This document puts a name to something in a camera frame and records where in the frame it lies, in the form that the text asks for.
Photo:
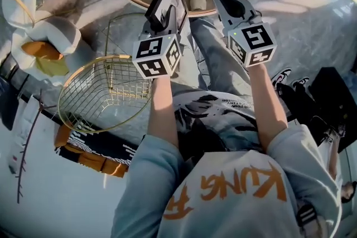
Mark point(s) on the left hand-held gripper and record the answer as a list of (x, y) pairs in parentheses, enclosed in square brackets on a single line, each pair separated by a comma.
[(150, 50)]

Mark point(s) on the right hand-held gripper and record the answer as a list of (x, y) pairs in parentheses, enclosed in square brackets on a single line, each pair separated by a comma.
[(251, 41)]

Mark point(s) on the black framed picture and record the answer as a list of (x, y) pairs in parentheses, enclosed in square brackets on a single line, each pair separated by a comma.
[(170, 0)]

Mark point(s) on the person's right forearm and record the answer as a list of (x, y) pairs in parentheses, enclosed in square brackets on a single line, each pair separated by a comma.
[(267, 103)]

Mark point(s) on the person's left forearm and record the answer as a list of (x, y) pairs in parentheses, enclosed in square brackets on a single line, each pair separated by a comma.
[(163, 108)]

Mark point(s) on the person's shoe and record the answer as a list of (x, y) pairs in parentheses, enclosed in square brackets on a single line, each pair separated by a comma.
[(198, 1)]

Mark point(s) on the grey printed trousers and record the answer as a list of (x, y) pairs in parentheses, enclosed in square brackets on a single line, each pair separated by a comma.
[(212, 64)]

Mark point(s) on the white beanbag seat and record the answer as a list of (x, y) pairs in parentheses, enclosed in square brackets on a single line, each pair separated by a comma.
[(55, 33)]

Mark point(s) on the yellow-green cushion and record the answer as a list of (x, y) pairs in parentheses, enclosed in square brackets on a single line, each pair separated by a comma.
[(53, 67)]

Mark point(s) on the black case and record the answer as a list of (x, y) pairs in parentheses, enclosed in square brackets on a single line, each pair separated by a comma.
[(334, 97)]

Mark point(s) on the black chair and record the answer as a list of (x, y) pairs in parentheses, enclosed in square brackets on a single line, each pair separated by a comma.
[(8, 97)]

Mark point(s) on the light blue printed sweatshirt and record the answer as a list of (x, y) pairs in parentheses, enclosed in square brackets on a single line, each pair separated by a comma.
[(223, 203)]

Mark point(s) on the dark bare branch decoration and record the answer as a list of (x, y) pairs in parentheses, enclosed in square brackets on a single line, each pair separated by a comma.
[(25, 147)]

